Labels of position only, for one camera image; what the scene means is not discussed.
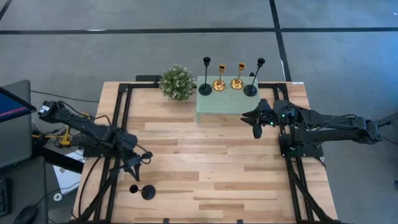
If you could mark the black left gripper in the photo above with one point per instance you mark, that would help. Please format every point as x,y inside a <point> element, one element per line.
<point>132,158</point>

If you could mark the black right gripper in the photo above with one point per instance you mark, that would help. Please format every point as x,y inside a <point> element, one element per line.
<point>265,116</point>

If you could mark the black candle stick holder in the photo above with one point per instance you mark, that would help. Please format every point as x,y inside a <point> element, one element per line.
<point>205,89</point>
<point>250,90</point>
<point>148,192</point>

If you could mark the gold candle stick holder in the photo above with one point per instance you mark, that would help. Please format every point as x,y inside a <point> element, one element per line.
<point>219,85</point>
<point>237,84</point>

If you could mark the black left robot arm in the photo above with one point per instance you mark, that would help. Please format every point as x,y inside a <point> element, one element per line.
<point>90,132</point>

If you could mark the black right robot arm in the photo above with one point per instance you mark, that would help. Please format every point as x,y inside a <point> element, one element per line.
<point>335,126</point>

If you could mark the pale green mesh shelf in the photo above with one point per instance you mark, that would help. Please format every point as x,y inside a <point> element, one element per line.
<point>227,102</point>

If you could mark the small black knob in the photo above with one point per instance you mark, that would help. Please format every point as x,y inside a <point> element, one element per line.
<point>251,74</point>

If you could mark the black table edge clamp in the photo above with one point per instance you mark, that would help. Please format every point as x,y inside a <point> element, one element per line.
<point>239,221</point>
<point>166,221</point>

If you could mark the white paper sheet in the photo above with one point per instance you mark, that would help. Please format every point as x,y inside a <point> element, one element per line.
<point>66,180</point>

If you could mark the black stand beam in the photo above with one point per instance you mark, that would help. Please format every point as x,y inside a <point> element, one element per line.
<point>62,160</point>

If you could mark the yellow clamp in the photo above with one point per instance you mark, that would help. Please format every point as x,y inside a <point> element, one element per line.
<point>66,140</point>

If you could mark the green potted plant black pot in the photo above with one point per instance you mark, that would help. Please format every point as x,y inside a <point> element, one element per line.
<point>177,82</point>

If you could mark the white tape roll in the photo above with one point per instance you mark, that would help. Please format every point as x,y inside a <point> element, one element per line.
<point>55,196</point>

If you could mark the dark grey desk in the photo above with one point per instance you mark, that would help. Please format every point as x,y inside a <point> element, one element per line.
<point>28,186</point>

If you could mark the black computer mouse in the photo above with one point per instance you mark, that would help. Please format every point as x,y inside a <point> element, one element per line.
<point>26,214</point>

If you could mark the grey cabinet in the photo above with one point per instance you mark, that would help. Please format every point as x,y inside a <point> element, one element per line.
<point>15,140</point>

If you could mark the dark keyboard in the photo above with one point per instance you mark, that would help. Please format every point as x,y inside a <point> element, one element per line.
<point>4,199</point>

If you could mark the monitor with blue screen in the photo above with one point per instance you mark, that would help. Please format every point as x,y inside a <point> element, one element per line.
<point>12,105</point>

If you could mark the grey stand leg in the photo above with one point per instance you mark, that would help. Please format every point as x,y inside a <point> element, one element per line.
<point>390,121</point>

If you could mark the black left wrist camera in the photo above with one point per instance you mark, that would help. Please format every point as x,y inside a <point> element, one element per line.
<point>127,141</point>

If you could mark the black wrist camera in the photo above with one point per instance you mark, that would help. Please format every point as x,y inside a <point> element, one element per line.
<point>284,109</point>
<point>127,141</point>

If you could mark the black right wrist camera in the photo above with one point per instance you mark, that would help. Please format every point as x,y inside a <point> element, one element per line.
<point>284,109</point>

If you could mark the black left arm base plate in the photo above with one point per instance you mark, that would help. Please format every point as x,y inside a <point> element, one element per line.
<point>90,153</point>

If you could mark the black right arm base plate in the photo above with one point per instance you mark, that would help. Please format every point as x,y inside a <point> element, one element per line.
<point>311,152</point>

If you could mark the black aluminium table frame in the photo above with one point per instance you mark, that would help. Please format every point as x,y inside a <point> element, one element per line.
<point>123,85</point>

